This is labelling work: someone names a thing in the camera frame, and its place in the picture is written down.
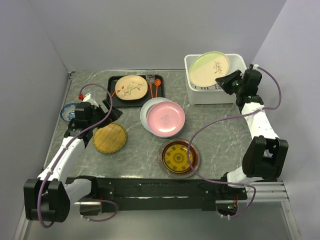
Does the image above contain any beige bird-pattern plate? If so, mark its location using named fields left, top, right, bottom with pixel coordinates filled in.
left=115, top=75, right=148, bottom=101

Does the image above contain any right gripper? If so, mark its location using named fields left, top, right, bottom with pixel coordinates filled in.
left=215, top=69, right=245, bottom=95

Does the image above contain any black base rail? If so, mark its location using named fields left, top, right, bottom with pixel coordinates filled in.
left=87, top=176, right=248, bottom=213

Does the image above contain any clear drinking glass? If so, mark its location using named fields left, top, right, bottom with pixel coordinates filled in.
left=145, top=69, right=156, bottom=84

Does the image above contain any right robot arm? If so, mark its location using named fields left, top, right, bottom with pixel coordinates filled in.
left=216, top=64, right=289, bottom=199

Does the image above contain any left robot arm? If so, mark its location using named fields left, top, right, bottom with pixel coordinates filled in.
left=23, top=99, right=123, bottom=229

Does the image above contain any clear glass plate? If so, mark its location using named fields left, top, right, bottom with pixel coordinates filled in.
left=157, top=137, right=201, bottom=179

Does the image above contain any light blue plate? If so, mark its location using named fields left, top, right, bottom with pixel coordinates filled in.
left=149, top=125, right=184, bottom=138

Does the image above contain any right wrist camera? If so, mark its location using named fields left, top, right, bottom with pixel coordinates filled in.
left=249, top=64, right=259, bottom=71

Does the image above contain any pink plate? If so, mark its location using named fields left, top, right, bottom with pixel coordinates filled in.
left=146, top=101, right=186, bottom=127

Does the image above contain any woven bamboo plate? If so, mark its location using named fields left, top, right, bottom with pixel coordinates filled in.
left=93, top=122, right=128, bottom=154

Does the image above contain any orange plastic spoon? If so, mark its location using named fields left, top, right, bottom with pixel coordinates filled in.
left=154, top=78, right=162, bottom=98

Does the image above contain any white scalloped plate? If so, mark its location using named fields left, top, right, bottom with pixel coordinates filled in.
left=139, top=97, right=171, bottom=132

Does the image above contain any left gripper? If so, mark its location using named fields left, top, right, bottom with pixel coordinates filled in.
left=88, top=99, right=123, bottom=129

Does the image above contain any yellow patterned plate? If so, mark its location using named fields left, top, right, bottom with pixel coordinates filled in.
left=162, top=142, right=191, bottom=174

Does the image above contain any black serving tray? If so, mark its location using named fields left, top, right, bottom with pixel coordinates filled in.
left=107, top=75, right=151, bottom=108

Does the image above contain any cream green leaf plate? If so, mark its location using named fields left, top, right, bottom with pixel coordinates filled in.
left=188, top=51, right=230, bottom=88

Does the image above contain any blue white porcelain bowl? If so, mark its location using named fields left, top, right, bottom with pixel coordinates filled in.
left=60, top=103, right=77, bottom=122

